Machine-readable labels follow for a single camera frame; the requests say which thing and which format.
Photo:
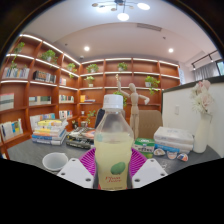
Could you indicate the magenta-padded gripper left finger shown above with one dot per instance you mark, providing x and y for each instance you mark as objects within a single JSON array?
[{"x": 75, "y": 173}]

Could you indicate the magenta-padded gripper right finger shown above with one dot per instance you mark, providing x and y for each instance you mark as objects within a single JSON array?
[{"x": 150, "y": 171}]

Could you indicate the clear bottle with yellow drink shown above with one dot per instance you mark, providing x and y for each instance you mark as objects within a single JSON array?
[{"x": 114, "y": 156}]

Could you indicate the small wrapped snack packet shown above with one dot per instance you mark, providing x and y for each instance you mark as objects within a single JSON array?
[
  {"x": 172, "y": 155},
  {"x": 182, "y": 157},
  {"x": 159, "y": 152}
]

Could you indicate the white cup with triangle pattern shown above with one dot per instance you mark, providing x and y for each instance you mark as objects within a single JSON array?
[{"x": 55, "y": 162}]

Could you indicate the green and white box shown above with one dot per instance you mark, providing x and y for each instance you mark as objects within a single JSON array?
[{"x": 145, "y": 146}]

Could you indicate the stack of white tissue packs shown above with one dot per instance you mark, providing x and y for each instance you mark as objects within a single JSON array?
[{"x": 173, "y": 138}]

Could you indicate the stack of colourful books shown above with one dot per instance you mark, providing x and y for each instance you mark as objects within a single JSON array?
[{"x": 50, "y": 133}]

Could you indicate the tan upholstered chair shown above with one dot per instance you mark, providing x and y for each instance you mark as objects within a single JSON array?
[{"x": 151, "y": 123}]

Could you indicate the dark office chair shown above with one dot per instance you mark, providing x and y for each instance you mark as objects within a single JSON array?
[{"x": 99, "y": 118}]

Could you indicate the white vase with pale flowers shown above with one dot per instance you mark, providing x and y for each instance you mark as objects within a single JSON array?
[{"x": 201, "y": 133}]

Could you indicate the wooden artist mannequin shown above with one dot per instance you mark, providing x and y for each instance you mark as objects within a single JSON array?
[{"x": 134, "y": 106}]

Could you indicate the wooden shelf unit with books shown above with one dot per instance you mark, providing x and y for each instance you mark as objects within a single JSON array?
[{"x": 40, "y": 83}]

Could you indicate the grey curtain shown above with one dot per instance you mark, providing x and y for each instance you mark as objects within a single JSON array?
[{"x": 206, "y": 71}]

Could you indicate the recessed round ceiling light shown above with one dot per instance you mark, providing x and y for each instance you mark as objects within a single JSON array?
[
  {"x": 86, "y": 48},
  {"x": 170, "y": 50}
]

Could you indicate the window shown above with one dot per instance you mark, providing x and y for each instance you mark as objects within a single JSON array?
[{"x": 221, "y": 67}]

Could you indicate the branched ceiling lamp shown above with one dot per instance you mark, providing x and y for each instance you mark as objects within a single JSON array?
[{"x": 123, "y": 13}]

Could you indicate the white wall switch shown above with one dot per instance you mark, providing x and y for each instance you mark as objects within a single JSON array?
[{"x": 177, "y": 110}]

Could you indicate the black ceiling track light rail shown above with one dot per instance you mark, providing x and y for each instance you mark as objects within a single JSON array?
[{"x": 205, "y": 58}]

